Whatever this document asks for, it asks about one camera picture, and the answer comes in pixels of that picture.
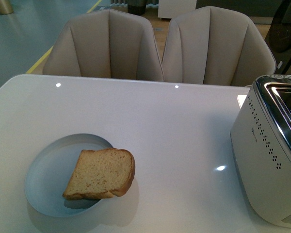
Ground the slice of toast bread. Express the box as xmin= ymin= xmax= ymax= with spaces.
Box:
xmin=63 ymin=148 xmax=135 ymax=200

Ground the light blue round plate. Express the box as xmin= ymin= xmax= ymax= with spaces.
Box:
xmin=24 ymin=133 xmax=111 ymax=217

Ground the beige chair left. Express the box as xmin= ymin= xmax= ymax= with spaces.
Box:
xmin=42 ymin=9 xmax=164 ymax=82

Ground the beige chair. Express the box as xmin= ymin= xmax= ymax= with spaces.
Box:
xmin=162 ymin=6 xmax=276 ymax=86
xmin=42 ymin=9 xmax=164 ymax=82

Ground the beige chair right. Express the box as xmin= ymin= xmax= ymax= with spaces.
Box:
xmin=162 ymin=6 xmax=276 ymax=86

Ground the dark planter pot background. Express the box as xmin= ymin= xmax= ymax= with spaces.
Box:
xmin=127 ymin=0 xmax=146 ymax=16

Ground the white cabinet in background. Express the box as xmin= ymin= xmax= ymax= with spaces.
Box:
xmin=158 ymin=0 xmax=196 ymax=19

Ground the white chrome toaster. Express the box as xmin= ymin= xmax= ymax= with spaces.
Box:
xmin=230 ymin=75 xmax=291 ymax=228

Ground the dark round-door appliance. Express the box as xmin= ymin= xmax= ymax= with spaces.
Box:
xmin=265 ymin=0 xmax=291 ymax=74

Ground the gold conical floor object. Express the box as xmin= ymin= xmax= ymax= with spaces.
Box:
xmin=0 ymin=0 xmax=14 ymax=15

